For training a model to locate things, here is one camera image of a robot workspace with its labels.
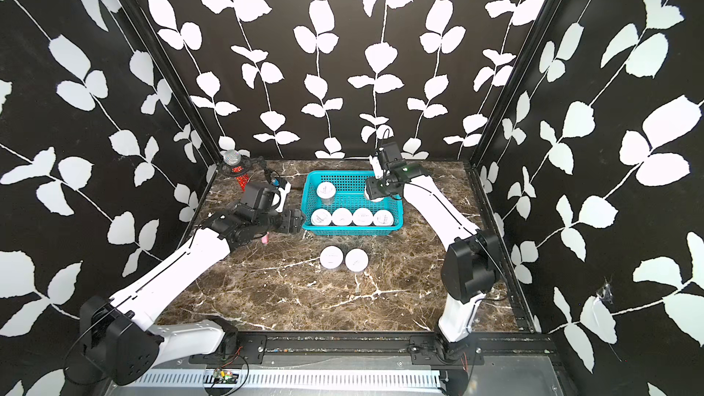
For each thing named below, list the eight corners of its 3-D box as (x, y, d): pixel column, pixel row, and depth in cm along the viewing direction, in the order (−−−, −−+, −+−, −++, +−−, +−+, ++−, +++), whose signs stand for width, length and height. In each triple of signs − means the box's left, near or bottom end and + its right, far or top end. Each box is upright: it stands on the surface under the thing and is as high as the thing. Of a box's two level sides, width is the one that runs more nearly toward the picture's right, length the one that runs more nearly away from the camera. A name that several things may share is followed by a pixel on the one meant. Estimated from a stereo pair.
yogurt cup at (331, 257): (321, 273, 90) (319, 264, 84) (323, 255, 94) (321, 246, 88) (342, 273, 90) (341, 264, 84) (343, 255, 94) (342, 246, 88)
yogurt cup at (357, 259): (343, 271, 91) (342, 262, 85) (351, 254, 95) (351, 245, 89) (362, 279, 89) (362, 270, 83) (369, 262, 93) (370, 252, 87)
